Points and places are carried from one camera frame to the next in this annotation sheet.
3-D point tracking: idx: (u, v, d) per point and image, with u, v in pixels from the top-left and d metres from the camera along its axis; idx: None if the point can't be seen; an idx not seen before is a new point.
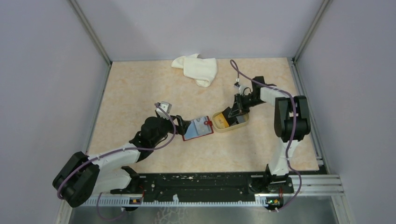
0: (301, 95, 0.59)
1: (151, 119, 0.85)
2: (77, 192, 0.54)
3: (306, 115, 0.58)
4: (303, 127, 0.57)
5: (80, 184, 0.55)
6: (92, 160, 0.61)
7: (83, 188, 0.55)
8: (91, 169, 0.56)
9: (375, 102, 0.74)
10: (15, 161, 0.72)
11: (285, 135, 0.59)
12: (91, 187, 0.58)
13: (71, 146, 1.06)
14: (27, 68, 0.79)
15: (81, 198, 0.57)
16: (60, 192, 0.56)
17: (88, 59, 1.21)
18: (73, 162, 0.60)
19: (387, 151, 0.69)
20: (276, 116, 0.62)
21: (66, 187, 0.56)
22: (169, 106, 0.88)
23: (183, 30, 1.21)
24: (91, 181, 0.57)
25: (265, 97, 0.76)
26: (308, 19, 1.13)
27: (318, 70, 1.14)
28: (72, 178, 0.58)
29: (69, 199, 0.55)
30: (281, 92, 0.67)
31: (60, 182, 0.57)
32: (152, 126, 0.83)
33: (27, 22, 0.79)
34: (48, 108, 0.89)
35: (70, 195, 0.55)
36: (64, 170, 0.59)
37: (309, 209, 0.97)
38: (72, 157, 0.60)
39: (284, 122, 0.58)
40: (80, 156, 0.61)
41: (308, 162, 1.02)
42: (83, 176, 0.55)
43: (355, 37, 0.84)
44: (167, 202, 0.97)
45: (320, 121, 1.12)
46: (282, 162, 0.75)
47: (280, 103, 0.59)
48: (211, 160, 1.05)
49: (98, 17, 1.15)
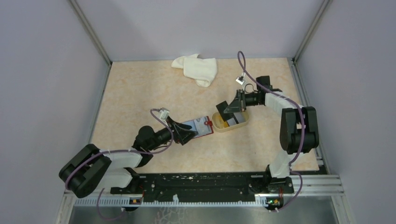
0: (310, 107, 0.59)
1: (146, 127, 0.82)
2: (86, 181, 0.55)
3: (314, 129, 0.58)
4: (311, 140, 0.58)
5: (91, 173, 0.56)
6: (103, 152, 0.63)
7: (91, 179, 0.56)
8: (103, 160, 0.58)
9: (375, 101, 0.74)
10: (15, 161, 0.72)
11: (292, 148, 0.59)
12: (99, 180, 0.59)
13: (71, 146, 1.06)
14: (27, 68, 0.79)
15: (87, 190, 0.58)
16: (67, 183, 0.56)
17: (88, 59, 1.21)
18: (85, 152, 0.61)
19: (387, 151, 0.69)
20: (284, 127, 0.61)
21: (74, 176, 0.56)
22: (166, 114, 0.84)
23: (183, 30, 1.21)
24: (101, 174, 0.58)
25: (272, 104, 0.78)
26: (307, 19, 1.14)
27: (318, 70, 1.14)
28: (81, 170, 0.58)
29: (76, 189, 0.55)
30: (289, 101, 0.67)
31: (67, 173, 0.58)
32: (145, 136, 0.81)
33: (27, 22, 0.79)
34: (48, 107, 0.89)
35: (76, 186, 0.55)
36: (74, 159, 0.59)
37: (309, 209, 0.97)
38: (83, 149, 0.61)
39: (292, 135, 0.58)
40: (91, 147, 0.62)
41: (308, 162, 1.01)
42: (95, 166, 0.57)
43: (355, 37, 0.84)
44: (167, 202, 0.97)
45: (320, 121, 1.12)
46: (285, 168, 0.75)
47: (289, 115, 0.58)
48: (211, 160, 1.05)
49: (98, 17, 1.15)
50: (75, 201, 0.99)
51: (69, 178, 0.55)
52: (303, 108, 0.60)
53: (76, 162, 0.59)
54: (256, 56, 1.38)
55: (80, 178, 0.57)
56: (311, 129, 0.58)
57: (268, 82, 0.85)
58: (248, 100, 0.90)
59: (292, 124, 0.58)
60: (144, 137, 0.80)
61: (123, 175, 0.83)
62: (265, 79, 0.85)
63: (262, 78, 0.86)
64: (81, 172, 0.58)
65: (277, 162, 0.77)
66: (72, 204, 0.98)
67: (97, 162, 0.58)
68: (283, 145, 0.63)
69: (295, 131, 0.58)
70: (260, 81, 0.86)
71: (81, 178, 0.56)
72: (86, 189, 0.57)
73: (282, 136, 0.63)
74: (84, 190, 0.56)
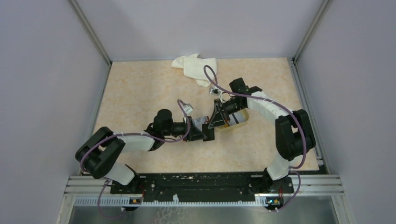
0: (300, 111, 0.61)
1: (166, 110, 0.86)
2: (102, 162, 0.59)
3: (310, 132, 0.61)
4: (309, 142, 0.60)
5: (106, 154, 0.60)
6: (117, 135, 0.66)
7: (105, 161, 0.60)
8: (117, 142, 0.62)
9: (375, 101, 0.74)
10: (15, 162, 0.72)
11: (294, 155, 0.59)
12: (113, 161, 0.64)
13: (72, 146, 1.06)
14: (27, 68, 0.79)
15: (102, 170, 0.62)
16: (83, 164, 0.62)
17: (88, 59, 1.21)
18: (99, 135, 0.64)
19: (388, 152, 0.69)
20: (280, 138, 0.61)
21: (89, 158, 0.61)
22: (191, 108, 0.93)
23: (183, 30, 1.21)
24: (116, 154, 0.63)
25: (257, 107, 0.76)
26: (307, 19, 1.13)
27: (318, 70, 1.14)
28: (95, 152, 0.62)
29: (93, 169, 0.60)
30: (276, 105, 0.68)
31: (82, 155, 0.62)
32: (164, 117, 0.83)
33: (27, 22, 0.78)
34: (47, 107, 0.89)
35: (92, 166, 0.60)
36: (90, 141, 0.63)
37: (309, 209, 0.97)
38: (98, 132, 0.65)
39: (293, 143, 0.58)
40: (105, 130, 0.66)
41: (308, 162, 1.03)
42: (110, 148, 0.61)
43: (355, 37, 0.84)
44: (167, 202, 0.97)
45: (321, 121, 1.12)
46: (285, 172, 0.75)
47: (285, 125, 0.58)
48: (211, 159, 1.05)
49: (97, 17, 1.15)
50: (75, 201, 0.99)
51: (85, 160, 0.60)
52: (294, 113, 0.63)
53: (92, 143, 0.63)
54: (256, 56, 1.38)
55: (96, 158, 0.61)
56: (307, 132, 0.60)
57: (243, 84, 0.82)
58: (229, 108, 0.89)
59: (289, 133, 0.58)
60: (163, 118, 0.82)
61: (127, 171, 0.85)
62: (238, 81, 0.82)
63: (236, 82, 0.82)
64: (95, 154, 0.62)
65: (276, 165, 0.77)
66: (72, 204, 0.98)
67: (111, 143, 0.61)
68: (282, 154, 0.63)
69: (294, 138, 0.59)
70: (235, 85, 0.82)
71: (97, 159, 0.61)
72: (102, 169, 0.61)
73: (279, 145, 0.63)
74: (100, 170, 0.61)
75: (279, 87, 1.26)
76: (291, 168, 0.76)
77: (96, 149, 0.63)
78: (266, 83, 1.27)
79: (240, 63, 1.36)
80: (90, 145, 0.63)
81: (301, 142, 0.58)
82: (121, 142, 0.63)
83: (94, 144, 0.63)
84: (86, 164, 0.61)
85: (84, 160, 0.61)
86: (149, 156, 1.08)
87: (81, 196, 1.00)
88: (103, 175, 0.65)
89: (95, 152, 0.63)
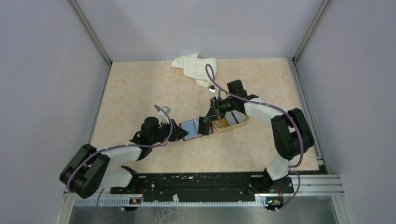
0: (296, 110, 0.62)
1: (152, 117, 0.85)
2: (89, 180, 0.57)
3: (307, 130, 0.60)
4: (307, 141, 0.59)
5: (92, 172, 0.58)
6: (101, 150, 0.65)
7: (92, 178, 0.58)
8: (102, 158, 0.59)
9: (375, 101, 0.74)
10: (15, 162, 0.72)
11: (293, 155, 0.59)
12: (100, 178, 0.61)
13: (72, 146, 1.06)
14: (27, 68, 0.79)
15: (90, 189, 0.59)
16: (69, 185, 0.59)
17: (88, 59, 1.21)
18: (82, 153, 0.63)
19: (388, 152, 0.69)
20: (278, 137, 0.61)
21: (75, 178, 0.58)
22: (168, 109, 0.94)
23: (183, 30, 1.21)
24: (102, 171, 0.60)
25: (254, 111, 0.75)
26: (307, 19, 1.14)
27: (318, 70, 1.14)
28: (80, 171, 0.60)
29: (80, 189, 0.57)
30: (272, 107, 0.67)
31: (67, 176, 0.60)
32: (152, 124, 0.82)
33: (27, 22, 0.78)
34: (47, 107, 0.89)
35: (79, 187, 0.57)
36: (74, 161, 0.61)
37: (309, 209, 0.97)
38: (81, 150, 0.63)
39: (290, 143, 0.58)
40: (88, 147, 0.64)
41: (307, 162, 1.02)
42: (95, 165, 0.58)
43: (355, 37, 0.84)
44: (167, 202, 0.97)
45: (321, 121, 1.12)
46: (285, 171, 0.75)
47: (279, 125, 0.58)
48: (211, 160, 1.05)
49: (97, 17, 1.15)
50: (75, 201, 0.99)
51: (71, 181, 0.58)
52: (289, 112, 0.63)
53: (76, 164, 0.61)
54: (256, 56, 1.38)
55: (82, 177, 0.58)
56: (304, 130, 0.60)
57: (242, 88, 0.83)
58: (223, 107, 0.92)
59: (286, 131, 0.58)
60: (150, 124, 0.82)
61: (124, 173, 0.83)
62: (237, 85, 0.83)
63: (235, 84, 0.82)
64: (81, 173, 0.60)
65: (275, 165, 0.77)
66: (72, 204, 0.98)
67: (95, 160, 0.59)
68: (282, 155, 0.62)
69: (291, 137, 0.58)
70: (233, 87, 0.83)
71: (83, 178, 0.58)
72: (90, 187, 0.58)
73: (278, 145, 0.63)
74: (88, 189, 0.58)
75: (279, 88, 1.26)
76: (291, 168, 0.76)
77: (81, 169, 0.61)
78: (266, 83, 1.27)
79: (240, 63, 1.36)
80: (74, 165, 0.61)
81: (299, 141, 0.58)
82: (107, 157, 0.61)
83: (79, 164, 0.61)
84: (72, 185, 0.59)
85: (70, 181, 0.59)
86: (149, 156, 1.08)
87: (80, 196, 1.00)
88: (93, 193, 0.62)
89: (81, 171, 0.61)
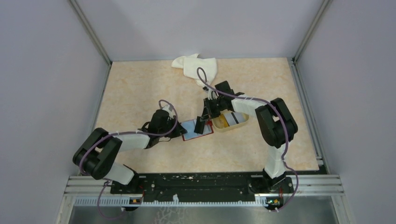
0: (278, 99, 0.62)
1: (160, 109, 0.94)
2: (102, 161, 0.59)
3: (289, 117, 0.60)
4: (291, 128, 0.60)
5: (104, 154, 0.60)
6: (113, 134, 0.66)
7: (106, 159, 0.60)
8: (114, 140, 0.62)
9: (375, 101, 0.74)
10: (14, 163, 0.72)
11: (279, 141, 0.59)
12: (113, 159, 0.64)
13: (71, 146, 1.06)
14: (27, 69, 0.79)
15: (102, 170, 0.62)
16: (82, 166, 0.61)
17: (88, 59, 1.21)
18: (95, 135, 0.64)
19: (388, 152, 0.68)
20: (263, 127, 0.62)
21: (88, 160, 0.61)
22: (170, 107, 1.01)
23: (183, 30, 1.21)
24: (114, 153, 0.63)
25: (241, 107, 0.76)
26: (307, 19, 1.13)
27: (318, 70, 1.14)
28: (92, 153, 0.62)
29: (93, 170, 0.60)
30: (256, 100, 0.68)
31: (80, 158, 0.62)
32: (163, 114, 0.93)
33: (26, 23, 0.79)
34: (47, 107, 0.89)
35: (92, 168, 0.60)
36: (86, 143, 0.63)
37: (309, 210, 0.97)
38: (93, 132, 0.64)
39: (274, 129, 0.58)
40: (100, 130, 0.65)
41: (307, 162, 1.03)
42: (108, 147, 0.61)
43: (355, 37, 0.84)
44: (167, 202, 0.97)
45: (320, 121, 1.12)
46: (279, 165, 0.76)
47: (263, 115, 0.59)
48: (212, 159, 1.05)
49: (97, 17, 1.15)
50: (75, 201, 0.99)
51: (84, 162, 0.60)
52: (272, 101, 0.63)
53: (88, 145, 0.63)
54: (256, 56, 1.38)
55: (95, 158, 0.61)
56: (286, 117, 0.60)
57: (228, 88, 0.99)
58: (213, 106, 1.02)
59: (270, 119, 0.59)
60: (162, 114, 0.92)
61: (126, 171, 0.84)
62: (224, 85, 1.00)
63: (222, 85, 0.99)
64: (94, 155, 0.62)
65: (271, 161, 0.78)
66: (72, 204, 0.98)
67: (108, 143, 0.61)
68: (268, 142, 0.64)
69: (275, 125, 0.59)
70: (221, 87, 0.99)
71: (96, 159, 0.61)
72: (103, 168, 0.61)
73: (265, 135, 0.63)
74: (101, 170, 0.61)
75: (279, 88, 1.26)
76: (285, 163, 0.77)
77: (94, 151, 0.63)
78: (266, 83, 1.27)
79: (240, 63, 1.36)
80: (88, 147, 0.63)
81: (283, 129, 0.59)
82: (119, 139, 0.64)
83: (91, 146, 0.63)
84: (86, 166, 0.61)
85: (83, 163, 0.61)
86: (149, 156, 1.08)
87: (81, 196, 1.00)
88: (103, 176, 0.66)
89: (93, 153, 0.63)
